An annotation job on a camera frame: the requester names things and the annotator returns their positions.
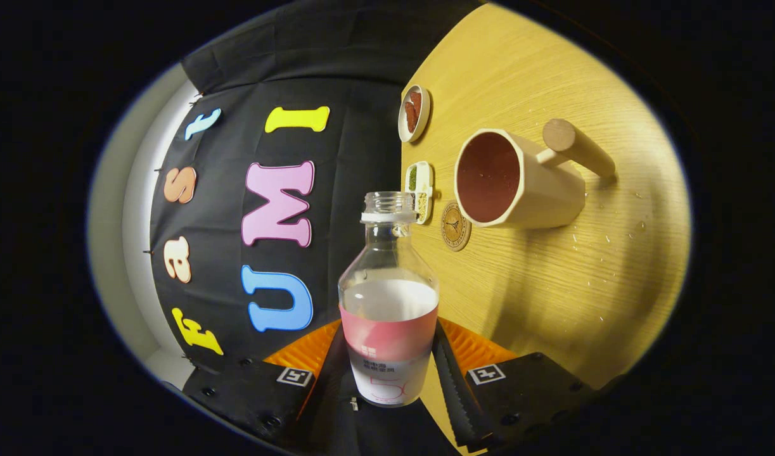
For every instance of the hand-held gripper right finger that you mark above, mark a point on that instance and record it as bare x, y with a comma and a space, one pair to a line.
454, 392

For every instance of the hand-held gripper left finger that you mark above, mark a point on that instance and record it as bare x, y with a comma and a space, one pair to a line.
324, 386

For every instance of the clear juice bottle pink label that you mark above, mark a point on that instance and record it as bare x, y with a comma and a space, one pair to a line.
387, 329

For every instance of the round cork coaster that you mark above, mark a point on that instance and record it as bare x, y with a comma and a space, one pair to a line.
455, 227

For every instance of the wooden table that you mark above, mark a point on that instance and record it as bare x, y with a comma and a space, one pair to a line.
552, 291

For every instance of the small white divided dish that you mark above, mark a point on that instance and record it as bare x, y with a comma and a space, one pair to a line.
426, 183

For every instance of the red meat piece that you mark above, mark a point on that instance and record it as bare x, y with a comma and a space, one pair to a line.
410, 119
416, 100

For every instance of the white round plate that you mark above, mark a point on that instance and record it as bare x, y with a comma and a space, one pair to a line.
423, 114

